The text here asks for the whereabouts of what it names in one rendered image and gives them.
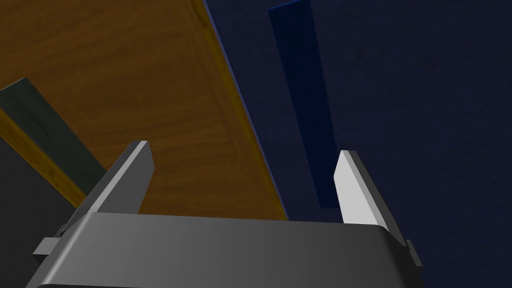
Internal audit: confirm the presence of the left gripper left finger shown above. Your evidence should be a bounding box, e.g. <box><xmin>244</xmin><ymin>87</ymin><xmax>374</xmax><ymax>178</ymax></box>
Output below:
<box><xmin>60</xmin><ymin>140</ymin><xmax>156</xmax><ymax>238</ymax></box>

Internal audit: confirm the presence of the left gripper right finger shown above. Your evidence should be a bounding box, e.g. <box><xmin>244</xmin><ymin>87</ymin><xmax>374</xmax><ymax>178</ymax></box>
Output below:
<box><xmin>333</xmin><ymin>150</ymin><xmax>408</xmax><ymax>247</ymax></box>

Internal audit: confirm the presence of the brown wooden door leaf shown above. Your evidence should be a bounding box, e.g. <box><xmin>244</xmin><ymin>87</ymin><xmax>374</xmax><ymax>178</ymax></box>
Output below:
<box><xmin>0</xmin><ymin>0</ymin><xmax>289</xmax><ymax>221</ymax></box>

